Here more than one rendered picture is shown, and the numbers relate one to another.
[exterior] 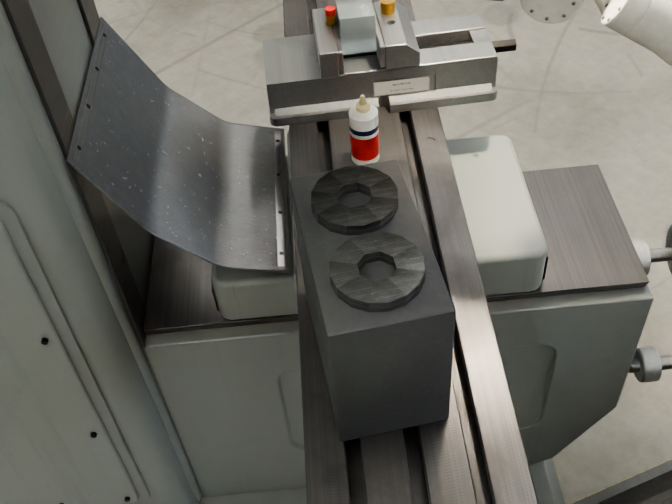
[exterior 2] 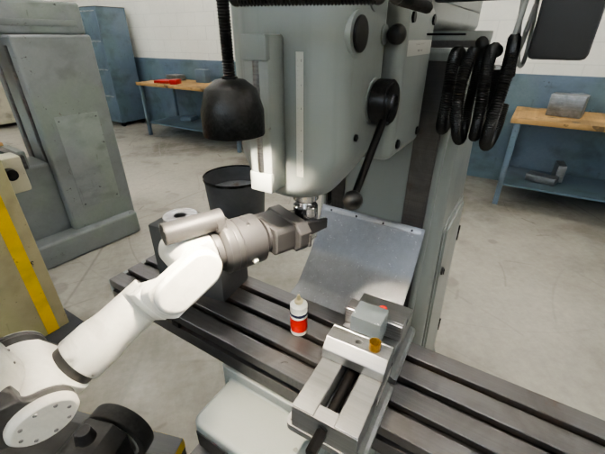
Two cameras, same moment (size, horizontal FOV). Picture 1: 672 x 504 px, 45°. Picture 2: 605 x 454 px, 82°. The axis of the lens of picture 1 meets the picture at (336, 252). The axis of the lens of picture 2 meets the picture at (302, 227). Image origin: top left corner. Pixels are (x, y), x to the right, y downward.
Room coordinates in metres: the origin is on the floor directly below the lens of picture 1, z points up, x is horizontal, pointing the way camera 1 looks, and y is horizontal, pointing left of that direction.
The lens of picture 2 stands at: (1.22, -0.58, 1.55)
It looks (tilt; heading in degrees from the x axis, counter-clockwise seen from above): 28 degrees down; 122
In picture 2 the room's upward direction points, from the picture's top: straight up
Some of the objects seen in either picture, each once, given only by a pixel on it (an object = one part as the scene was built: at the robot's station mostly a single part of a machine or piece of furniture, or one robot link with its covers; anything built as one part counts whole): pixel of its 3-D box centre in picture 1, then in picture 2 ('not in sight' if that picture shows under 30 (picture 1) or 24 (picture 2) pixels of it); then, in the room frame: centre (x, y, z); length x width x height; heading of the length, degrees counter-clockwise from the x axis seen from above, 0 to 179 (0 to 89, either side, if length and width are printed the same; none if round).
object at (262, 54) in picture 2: not in sight; (266, 118); (0.91, -0.17, 1.45); 0.04 x 0.04 x 0.21; 0
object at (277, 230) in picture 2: not in sight; (265, 235); (0.88, -0.15, 1.23); 0.13 x 0.12 x 0.10; 158
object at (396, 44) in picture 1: (393, 33); (357, 350); (1.06, -0.12, 1.02); 0.12 x 0.06 x 0.04; 2
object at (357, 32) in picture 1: (355, 24); (368, 323); (1.06, -0.06, 1.04); 0.06 x 0.05 x 0.06; 2
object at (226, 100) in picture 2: not in sight; (231, 105); (0.94, -0.27, 1.48); 0.07 x 0.07 x 0.06
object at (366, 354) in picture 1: (369, 294); (200, 250); (0.55, -0.03, 1.03); 0.22 x 0.12 x 0.20; 7
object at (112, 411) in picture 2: not in sight; (120, 431); (0.42, -0.33, 0.50); 0.20 x 0.05 x 0.20; 18
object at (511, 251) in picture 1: (371, 216); (304, 376); (0.91, -0.06, 0.79); 0.50 x 0.35 x 0.12; 90
